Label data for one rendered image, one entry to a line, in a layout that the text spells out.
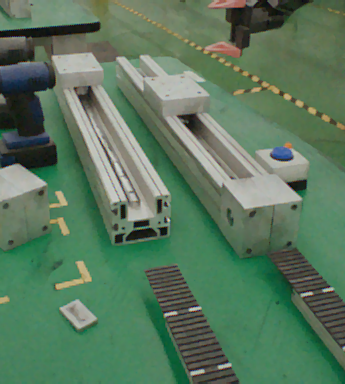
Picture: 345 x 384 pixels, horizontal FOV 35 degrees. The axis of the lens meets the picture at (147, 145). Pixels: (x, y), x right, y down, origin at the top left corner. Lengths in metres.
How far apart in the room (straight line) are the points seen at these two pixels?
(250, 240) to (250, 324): 0.16
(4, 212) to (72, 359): 0.28
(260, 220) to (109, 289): 0.26
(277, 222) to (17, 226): 0.42
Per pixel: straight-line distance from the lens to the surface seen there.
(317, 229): 1.02
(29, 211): 0.93
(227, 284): 0.86
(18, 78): 1.12
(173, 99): 1.20
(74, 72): 1.39
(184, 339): 0.72
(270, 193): 0.91
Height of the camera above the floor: 1.32
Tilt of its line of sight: 25 degrees down
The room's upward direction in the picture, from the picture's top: straight up
